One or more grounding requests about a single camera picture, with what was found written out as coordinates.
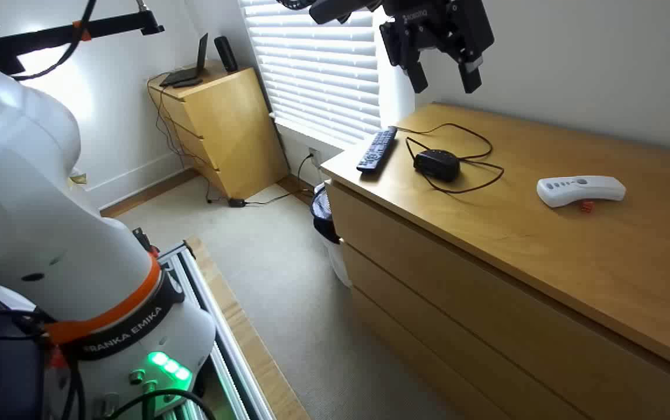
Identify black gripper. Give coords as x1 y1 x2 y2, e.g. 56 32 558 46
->
377 0 497 95

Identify wooden dresser drawer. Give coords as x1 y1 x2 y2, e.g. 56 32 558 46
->
326 182 670 420
338 241 585 420
347 288 492 420

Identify black TV remote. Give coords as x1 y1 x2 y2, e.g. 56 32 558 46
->
355 127 399 177

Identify white window blinds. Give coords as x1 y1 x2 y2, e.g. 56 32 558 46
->
238 0 388 152

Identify wooden dresser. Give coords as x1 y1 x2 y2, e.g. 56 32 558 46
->
320 103 670 420

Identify white remote control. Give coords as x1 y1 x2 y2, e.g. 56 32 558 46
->
534 173 627 211

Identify black trash can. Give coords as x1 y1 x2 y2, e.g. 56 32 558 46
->
307 180 343 245

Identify black speaker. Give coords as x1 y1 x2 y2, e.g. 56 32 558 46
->
212 35 241 75

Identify small wooden cabinet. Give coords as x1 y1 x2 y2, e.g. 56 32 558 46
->
144 66 292 204

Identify black laptop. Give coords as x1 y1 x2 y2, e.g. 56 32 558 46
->
157 31 212 89

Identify black computer mouse with cable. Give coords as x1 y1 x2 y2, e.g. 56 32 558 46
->
390 121 506 196

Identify aluminium rail frame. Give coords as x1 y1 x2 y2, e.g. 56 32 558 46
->
153 241 278 420

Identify black camera cable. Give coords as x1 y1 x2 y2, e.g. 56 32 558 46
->
11 0 101 85

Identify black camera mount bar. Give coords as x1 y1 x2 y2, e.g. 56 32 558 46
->
0 7 165 79

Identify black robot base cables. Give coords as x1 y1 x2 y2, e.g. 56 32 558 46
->
102 385 219 420

